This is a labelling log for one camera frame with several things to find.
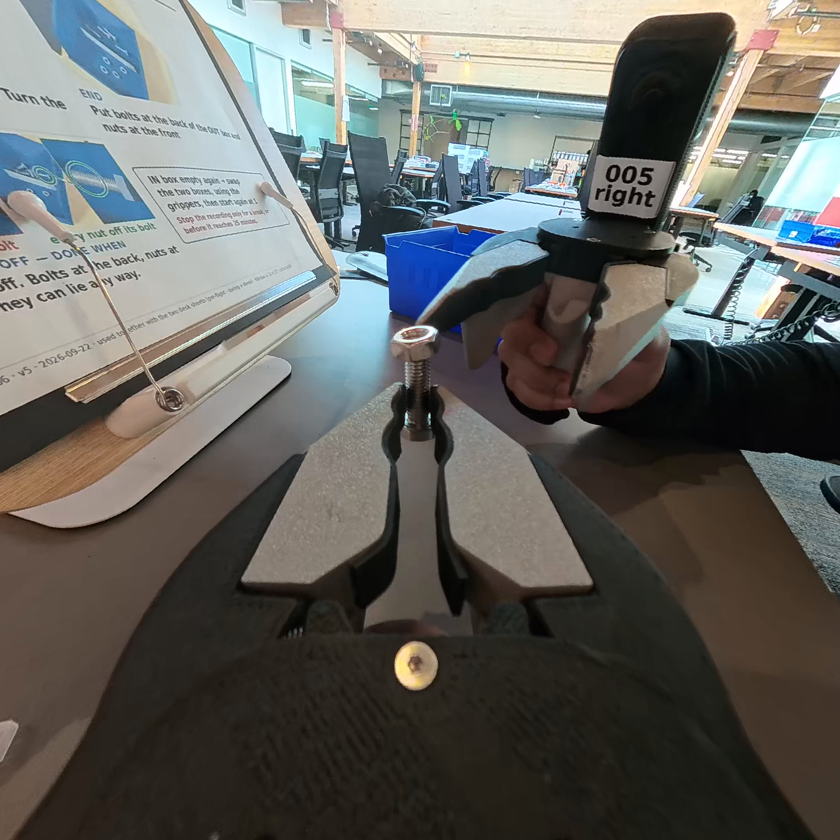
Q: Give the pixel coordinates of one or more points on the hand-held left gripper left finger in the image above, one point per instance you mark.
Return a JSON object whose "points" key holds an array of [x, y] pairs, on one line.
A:
{"points": [[328, 499]]}

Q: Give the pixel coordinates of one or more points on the person's right hand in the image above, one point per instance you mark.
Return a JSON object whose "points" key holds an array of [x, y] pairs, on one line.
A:
{"points": [[528, 354]]}

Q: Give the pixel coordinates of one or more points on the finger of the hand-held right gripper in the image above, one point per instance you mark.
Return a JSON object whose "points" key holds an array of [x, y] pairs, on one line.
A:
{"points": [[492, 275], [636, 308]]}

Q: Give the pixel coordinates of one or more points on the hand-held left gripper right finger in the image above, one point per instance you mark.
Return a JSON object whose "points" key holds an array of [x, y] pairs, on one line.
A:
{"points": [[505, 512]]}

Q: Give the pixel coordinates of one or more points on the blue plastic bin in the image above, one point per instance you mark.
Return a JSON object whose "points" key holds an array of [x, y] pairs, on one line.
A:
{"points": [[420, 275]]}

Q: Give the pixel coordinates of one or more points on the black office chair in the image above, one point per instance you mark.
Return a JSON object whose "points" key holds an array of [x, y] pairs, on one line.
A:
{"points": [[369, 170], [333, 184]]}

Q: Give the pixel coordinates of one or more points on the white flat object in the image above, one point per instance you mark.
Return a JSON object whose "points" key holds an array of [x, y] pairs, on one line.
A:
{"points": [[367, 266]]}

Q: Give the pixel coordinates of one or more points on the black bag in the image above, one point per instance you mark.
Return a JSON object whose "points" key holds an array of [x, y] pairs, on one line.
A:
{"points": [[397, 203]]}

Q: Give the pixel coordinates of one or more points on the long office desk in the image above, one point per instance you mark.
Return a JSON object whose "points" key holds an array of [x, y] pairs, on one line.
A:
{"points": [[512, 210]]}

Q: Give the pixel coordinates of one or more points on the white tape piece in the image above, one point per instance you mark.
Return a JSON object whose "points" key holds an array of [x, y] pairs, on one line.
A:
{"points": [[6, 738]]}

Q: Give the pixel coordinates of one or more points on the wooden document stand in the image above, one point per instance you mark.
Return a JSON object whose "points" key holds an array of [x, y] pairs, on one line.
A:
{"points": [[59, 466]]}

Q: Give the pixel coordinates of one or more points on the person's right forearm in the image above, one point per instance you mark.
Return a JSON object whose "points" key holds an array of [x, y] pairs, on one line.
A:
{"points": [[735, 394]]}

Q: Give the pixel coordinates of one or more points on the steel hex bolt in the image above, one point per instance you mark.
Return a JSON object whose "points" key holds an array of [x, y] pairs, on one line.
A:
{"points": [[417, 387]]}

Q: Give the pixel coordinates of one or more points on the printed instruction sheet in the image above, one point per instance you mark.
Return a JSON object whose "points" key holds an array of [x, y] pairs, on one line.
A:
{"points": [[164, 216]]}

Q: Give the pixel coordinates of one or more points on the steel hex nut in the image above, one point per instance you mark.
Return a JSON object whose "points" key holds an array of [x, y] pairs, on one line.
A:
{"points": [[415, 343]]}

